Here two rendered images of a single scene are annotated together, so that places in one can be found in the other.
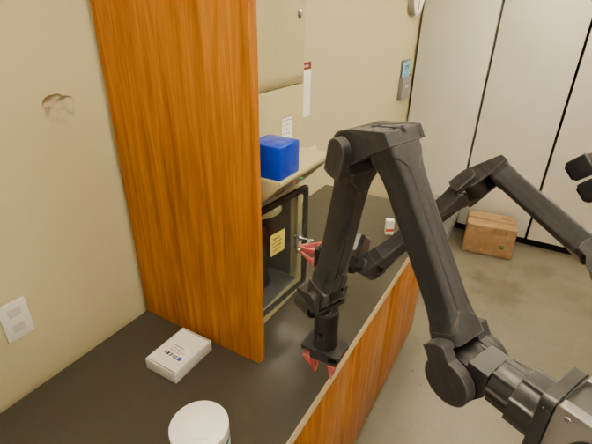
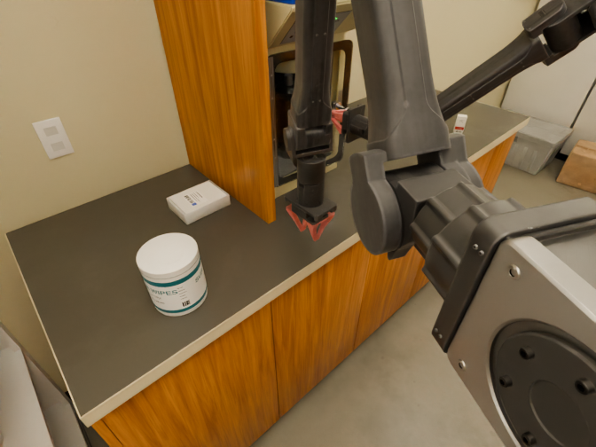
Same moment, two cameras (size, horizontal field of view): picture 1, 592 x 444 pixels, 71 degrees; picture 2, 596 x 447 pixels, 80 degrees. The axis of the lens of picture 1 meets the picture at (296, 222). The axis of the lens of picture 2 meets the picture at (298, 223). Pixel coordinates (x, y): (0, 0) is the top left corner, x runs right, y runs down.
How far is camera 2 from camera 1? 0.40 m
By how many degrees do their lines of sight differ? 20
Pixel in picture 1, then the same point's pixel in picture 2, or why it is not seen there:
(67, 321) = (107, 154)
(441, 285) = (383, 51)
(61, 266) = (97, 98)
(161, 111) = not seen: outside the picture
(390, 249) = not seen: hidden behind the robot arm
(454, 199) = (523, 47)
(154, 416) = not seen: hidden behind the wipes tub
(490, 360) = (435, 184)
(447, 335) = (381, 141)
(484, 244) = (584, 178)
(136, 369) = (160, 207)
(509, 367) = (460, 193)
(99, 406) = (119, 229)
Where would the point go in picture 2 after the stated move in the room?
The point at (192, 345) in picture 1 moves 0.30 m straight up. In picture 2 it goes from (210, 195) to (192, 103)
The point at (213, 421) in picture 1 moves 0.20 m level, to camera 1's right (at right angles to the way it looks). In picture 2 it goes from (181, 252) to (265, 273)
